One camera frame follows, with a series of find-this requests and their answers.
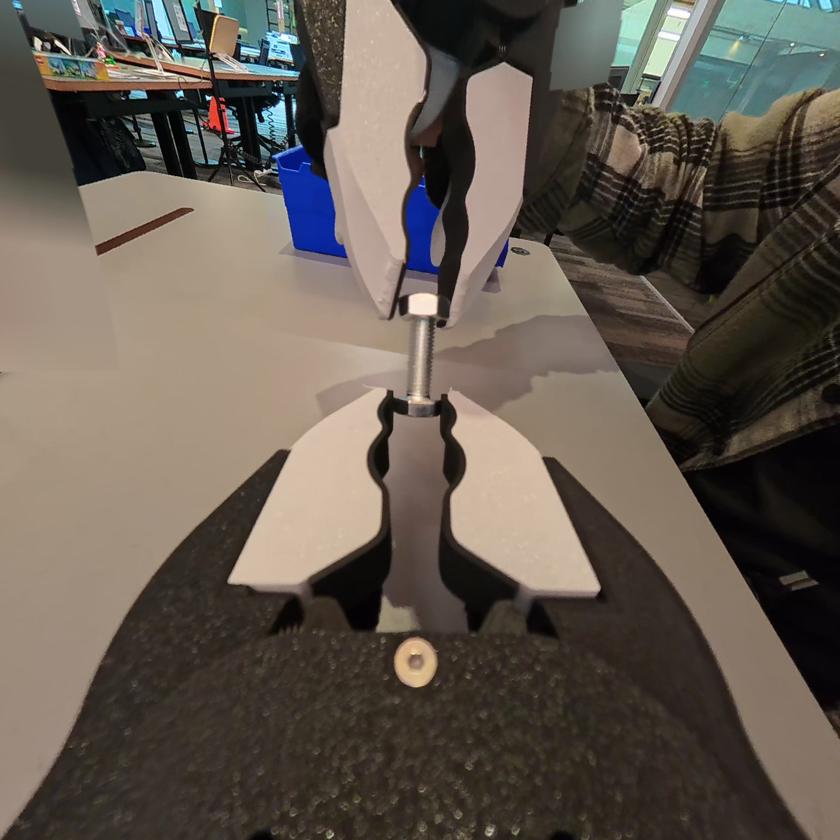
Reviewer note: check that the silver hex nut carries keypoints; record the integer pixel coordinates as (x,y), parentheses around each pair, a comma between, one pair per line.
(423,306)

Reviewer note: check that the wooden-top desk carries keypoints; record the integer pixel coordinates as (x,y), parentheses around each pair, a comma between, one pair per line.
(144,80)
(262,72)

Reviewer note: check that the tan board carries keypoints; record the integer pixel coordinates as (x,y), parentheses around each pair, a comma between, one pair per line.
(224,36)

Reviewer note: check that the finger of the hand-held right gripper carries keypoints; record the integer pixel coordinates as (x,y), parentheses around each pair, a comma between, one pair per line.
(374,131)
(499,164)

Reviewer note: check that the person's lap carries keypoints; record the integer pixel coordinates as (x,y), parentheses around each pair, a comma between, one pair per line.
(787,525)

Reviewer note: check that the person's right forearm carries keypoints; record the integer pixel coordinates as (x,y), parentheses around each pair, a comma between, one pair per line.
(656,184)

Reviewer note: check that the orange traffic cone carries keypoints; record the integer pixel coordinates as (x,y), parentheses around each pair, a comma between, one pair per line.
(220,121)

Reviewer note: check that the computer monitor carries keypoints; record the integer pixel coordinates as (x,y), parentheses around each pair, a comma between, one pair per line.
(177,19)

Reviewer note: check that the blue plastic bin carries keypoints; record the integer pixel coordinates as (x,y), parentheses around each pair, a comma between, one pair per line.
(308,216)

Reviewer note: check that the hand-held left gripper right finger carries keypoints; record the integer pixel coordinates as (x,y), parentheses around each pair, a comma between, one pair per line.
(518,512)

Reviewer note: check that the silver hex bolt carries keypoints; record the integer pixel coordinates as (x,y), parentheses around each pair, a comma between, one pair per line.
(420,361)

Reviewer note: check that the black backpack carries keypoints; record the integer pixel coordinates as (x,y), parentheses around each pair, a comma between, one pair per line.
(108,148)

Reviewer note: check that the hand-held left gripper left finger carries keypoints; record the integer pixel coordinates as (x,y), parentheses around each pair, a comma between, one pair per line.
(315,499)

